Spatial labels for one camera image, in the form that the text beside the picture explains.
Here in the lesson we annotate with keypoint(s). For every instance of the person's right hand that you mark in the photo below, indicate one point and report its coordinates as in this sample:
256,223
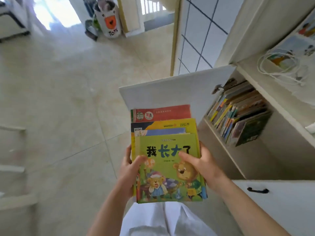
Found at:
209,169

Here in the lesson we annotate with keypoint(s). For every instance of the person's left hand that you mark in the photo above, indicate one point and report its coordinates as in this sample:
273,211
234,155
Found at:
128,174

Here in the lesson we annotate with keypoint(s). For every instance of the light blue cover book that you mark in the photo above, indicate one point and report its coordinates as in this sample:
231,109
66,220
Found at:
165,132

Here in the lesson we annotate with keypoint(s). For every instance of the book stack with green cover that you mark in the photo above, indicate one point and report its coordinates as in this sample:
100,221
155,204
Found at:
172,124

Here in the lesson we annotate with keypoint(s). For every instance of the row of colourful books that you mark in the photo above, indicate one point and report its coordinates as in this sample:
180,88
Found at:
236,115

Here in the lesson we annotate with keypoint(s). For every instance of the red cover book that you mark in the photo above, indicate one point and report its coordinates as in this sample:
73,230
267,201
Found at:
169,111

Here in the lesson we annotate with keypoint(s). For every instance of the white cabinet door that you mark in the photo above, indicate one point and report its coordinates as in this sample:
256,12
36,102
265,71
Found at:
283,211
172,90

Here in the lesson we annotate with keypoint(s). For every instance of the white wooden cabinet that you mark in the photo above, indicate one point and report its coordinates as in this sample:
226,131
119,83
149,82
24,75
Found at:
258,22

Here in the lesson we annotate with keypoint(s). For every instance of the person's right forearm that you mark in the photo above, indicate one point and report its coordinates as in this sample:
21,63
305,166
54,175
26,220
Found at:
251,213

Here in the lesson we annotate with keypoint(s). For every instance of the person's left forearm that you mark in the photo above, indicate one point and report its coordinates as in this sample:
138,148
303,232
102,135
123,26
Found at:
108,213

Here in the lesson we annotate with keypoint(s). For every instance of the person's white trousers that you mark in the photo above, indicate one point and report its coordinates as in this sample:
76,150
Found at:
160,221

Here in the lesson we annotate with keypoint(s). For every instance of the metal door hinge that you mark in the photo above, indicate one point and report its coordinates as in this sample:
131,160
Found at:
226,84

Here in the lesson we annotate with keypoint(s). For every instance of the white folded cloth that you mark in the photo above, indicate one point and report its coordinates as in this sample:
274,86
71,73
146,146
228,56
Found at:
305,95

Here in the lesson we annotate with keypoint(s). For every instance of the cartoon picture sheet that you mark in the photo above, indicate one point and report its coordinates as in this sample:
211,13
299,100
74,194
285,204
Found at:
292,46

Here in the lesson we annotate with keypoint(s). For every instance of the white orange toy basket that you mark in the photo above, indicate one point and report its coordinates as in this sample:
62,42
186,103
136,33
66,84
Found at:
109,22

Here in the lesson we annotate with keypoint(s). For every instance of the dark floor mat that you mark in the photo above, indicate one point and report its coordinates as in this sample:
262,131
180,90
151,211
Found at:
160,22

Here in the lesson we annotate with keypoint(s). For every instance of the white stair railing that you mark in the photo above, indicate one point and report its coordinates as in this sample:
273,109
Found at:
152,6

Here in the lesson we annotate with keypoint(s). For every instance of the gold door frame trim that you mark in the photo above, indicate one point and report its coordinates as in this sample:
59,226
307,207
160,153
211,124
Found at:
177,34

